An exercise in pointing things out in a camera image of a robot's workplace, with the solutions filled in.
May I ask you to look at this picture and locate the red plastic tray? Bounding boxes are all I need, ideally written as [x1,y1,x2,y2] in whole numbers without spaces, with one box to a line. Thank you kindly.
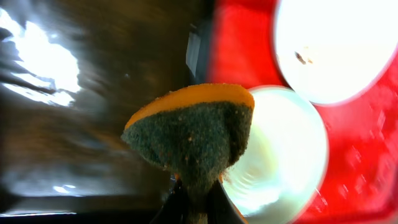
[208,0,397,223]

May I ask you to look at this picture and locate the white plate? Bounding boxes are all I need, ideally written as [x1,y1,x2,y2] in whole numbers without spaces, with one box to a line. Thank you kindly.
[222,86,329,224]
[273,0,397,105]

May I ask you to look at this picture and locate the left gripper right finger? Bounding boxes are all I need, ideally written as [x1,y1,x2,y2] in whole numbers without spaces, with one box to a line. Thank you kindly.
[206,180,245,224]

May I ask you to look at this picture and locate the orange green sponge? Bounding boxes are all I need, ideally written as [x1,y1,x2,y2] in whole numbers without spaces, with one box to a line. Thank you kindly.
[121,84,255,200]

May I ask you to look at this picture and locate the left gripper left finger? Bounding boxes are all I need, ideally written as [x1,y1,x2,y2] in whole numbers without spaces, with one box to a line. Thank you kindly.
[150,179,193,224]

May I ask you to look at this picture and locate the black water tray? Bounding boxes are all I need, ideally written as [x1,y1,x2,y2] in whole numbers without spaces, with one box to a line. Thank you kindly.
[1,0,215,223]

